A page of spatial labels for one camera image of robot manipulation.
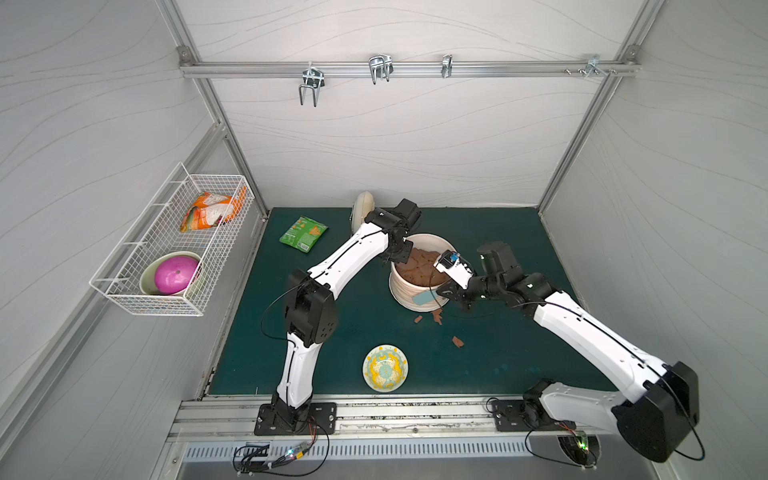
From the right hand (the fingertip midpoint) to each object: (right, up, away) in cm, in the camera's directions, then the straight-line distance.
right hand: (442, 284), depth 77 cm
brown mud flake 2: (-5, -13, +13) cm, 19 cm away
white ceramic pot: (-8, -4, +5) cm, 10 cm away
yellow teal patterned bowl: (-15, -24, +3) cm, 28 cm away
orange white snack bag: (-57, +19, -6) cm, 61 cm away
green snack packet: (-47, +14, +34) cm, 59 cm away
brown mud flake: (+1, -12, +14) cm, 18 cm away
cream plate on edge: (-23, +23, +20) cm, 38 cm away
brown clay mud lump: (-5, +3, +12) cm, 13 cm away
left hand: (-11, +7, +11) cm, 17 cm away
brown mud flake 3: (+6, -18, +9) cm, 21 cm away
